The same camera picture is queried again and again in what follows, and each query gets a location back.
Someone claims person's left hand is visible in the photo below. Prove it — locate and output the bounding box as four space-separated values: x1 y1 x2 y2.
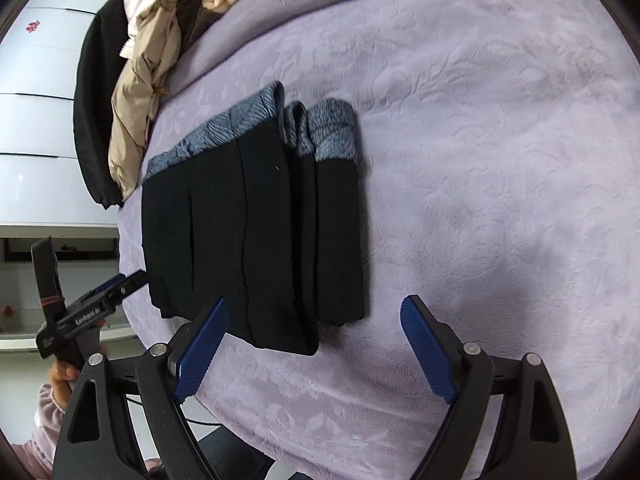
46 359 82 412

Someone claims beige puffer jacket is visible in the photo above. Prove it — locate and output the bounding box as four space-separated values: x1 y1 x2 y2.
109 0 211 201

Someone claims white wardrobe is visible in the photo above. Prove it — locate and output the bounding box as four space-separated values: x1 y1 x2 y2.
0 0 123 228

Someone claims black pants grey waistband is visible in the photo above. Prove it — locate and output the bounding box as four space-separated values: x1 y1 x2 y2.
141 80 372 358

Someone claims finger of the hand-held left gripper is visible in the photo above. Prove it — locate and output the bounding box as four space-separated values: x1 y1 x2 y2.
89 270 150 309

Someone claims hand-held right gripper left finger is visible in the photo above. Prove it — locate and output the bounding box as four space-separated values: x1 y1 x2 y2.
50 296 232 480

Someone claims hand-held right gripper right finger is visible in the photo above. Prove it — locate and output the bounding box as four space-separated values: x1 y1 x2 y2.
400 295 578 480

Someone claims black jacket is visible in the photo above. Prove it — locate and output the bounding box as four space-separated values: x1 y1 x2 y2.
72 0 151 210

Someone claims person's left forearm pink sleeve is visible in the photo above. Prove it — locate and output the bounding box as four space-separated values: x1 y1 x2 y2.
10 382 68 478

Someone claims thin black cable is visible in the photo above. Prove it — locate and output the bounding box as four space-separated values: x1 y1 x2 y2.
125 394 222 429

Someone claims lavender embossed blanket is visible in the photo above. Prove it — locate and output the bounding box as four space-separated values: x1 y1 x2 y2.
115 0 640 480

